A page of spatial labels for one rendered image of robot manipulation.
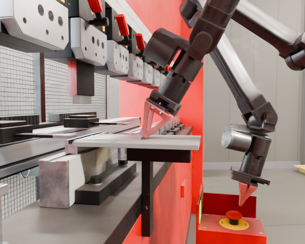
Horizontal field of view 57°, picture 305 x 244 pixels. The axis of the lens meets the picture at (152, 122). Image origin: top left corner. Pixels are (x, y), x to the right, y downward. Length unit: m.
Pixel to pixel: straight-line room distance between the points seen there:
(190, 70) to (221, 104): 4.25
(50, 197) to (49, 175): 0.04
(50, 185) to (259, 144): 0.53
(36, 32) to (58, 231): 0.31
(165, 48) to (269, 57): 4.64
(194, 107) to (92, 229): 2.37
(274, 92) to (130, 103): 2.97
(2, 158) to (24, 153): 0.09
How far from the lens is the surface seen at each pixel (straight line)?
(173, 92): 0.61
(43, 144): 0.99
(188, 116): 2.79
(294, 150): 5.43
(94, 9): 0.63
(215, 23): 0.58
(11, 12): 0.44
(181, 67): 0.61
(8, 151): 0.86
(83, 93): 0.68
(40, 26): 0.49
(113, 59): 0.79
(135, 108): 2.88
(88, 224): 0.52
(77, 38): 0.61
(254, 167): 0.81
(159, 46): 0.61
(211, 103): 4.80
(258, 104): 0.81
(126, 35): 0.81
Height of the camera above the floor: 1.08
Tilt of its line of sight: 3 degrees down
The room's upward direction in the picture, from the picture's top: straight up
